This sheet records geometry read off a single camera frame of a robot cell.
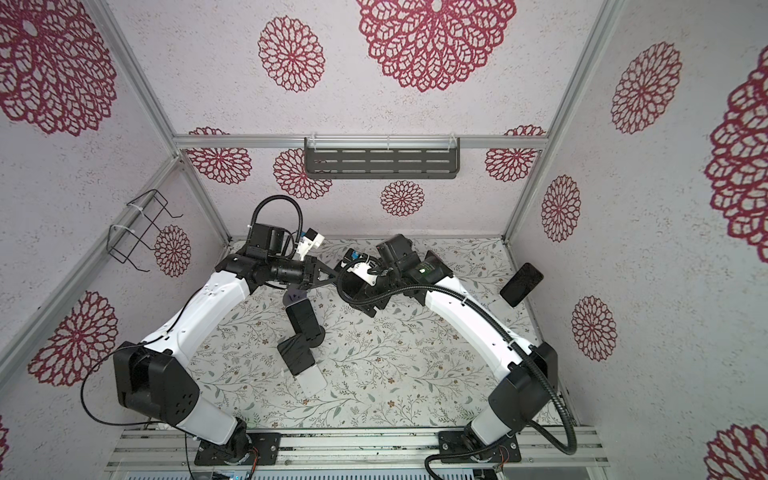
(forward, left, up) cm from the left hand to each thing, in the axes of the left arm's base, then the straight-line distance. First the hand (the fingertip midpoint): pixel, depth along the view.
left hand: (338, 282), depth 75 cm
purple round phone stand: (+10, +18, -21) cm, 29 cm away
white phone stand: (-16, +9, -26) cm, 32 cm away
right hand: (+1, -6, -1) cm, 7 cm away
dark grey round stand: (-4, +9, -25) cm, 27 cm away
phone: (-7, +15, -26) cm, 31 cm away
